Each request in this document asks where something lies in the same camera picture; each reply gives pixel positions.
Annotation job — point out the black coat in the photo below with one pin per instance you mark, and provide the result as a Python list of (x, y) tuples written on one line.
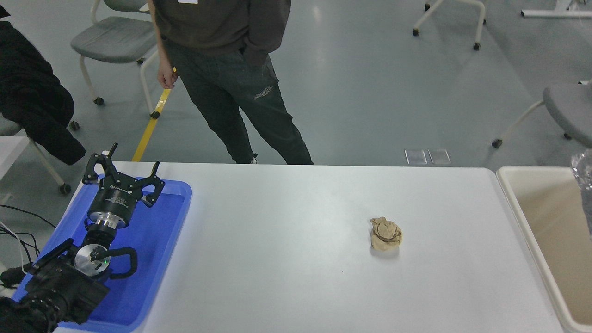
[(32, 92)]

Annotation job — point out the grey seat chair on casters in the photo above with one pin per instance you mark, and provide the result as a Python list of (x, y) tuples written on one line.
[(571, 108)]

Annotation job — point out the large pale bin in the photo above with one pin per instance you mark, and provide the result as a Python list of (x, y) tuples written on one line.
[(550, 231)]

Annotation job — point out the chair with draped coat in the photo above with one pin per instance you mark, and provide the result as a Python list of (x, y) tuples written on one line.
[(46, 164)]

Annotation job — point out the crumpled tan paper ball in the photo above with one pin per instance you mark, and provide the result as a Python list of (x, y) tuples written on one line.
[(386, 235)]

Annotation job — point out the white floor frame bar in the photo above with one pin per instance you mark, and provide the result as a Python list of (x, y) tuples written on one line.
[(550, 13)]

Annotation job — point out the blue plastic tray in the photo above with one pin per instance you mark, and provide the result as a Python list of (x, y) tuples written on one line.
[(152, 249)]

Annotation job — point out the clear floor plate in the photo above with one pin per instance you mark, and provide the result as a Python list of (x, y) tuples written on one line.
[(439, 156)]

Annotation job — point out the grey chair with white legs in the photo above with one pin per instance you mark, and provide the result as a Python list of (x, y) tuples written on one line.
[(111, 41)]

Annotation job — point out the person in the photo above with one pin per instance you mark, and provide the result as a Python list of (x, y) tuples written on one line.
[(226, 69)]

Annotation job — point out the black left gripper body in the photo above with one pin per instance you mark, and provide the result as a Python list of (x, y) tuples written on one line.
[(115, 199)]

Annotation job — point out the white chair legs with casters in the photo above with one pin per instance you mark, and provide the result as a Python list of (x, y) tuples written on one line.
[(462, 4)]

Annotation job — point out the person's hand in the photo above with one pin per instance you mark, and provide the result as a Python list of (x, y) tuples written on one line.
[(167, 77)]

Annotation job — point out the person's forearm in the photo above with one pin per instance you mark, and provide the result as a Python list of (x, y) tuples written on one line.
[(162, 37)]

